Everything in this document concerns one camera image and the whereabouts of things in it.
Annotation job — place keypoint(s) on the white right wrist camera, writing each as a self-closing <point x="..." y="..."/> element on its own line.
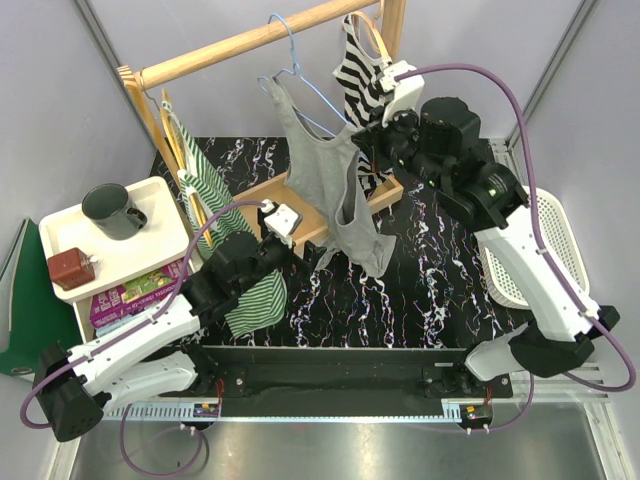
<point x="400" y="95"/>

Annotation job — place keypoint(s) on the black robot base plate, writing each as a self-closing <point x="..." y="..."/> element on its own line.
<point x="332" y="383"/>

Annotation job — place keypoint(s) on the wooden hanger right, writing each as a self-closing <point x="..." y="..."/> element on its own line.
<point x="373" y="33"/>

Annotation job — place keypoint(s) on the grey tank top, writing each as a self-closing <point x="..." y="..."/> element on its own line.
<point x="323" y="173"/>

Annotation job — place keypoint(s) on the purple book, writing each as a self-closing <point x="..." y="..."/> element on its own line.
<point x="134" y="296"/>

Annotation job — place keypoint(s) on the green white striped top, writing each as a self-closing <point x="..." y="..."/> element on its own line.
<point x="264" y="304"/>

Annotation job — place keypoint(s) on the wooden clothes rack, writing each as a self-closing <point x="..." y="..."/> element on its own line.
<point x="136" y="83"/>

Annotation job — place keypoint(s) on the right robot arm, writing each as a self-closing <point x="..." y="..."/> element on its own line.
<point x="439" y="145"/>

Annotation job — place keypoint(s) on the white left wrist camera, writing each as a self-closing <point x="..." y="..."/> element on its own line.
<point x="281" y="220"/>

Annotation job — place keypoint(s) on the dark green mug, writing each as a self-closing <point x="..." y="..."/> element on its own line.
<point x="111" y="209"/>

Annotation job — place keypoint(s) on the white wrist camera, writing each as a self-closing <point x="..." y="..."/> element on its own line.
<point x="400" y="95"/>
<point x="281" y="220"/>

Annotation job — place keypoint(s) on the wooden hanger left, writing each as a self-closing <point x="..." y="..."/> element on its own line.
<point x="181" y="153"/>

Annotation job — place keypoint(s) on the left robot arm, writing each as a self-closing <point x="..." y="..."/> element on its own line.
<point x="76" y="387"/>

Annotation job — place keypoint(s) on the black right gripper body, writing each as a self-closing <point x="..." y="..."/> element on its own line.
<point x="397" y="144"/>

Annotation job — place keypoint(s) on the wooden hanger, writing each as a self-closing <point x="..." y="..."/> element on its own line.
<point x="181" y="153"/>
<point x="373" y="33"/>

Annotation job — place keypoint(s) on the green binder folder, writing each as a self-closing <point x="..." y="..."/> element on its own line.
<point x="32" y="316"/>

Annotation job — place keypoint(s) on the black white striped tank top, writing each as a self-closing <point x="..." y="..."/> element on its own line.
<point x="356" y="74"/>

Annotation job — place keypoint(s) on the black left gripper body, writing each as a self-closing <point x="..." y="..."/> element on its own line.
<point x="273" y="255"/>

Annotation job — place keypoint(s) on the red brown cube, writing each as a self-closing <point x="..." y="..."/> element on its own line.
<point x="71" y="269"/>

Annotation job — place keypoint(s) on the blue wire hanger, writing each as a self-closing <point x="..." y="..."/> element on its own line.
<point x="296" y="71"/>

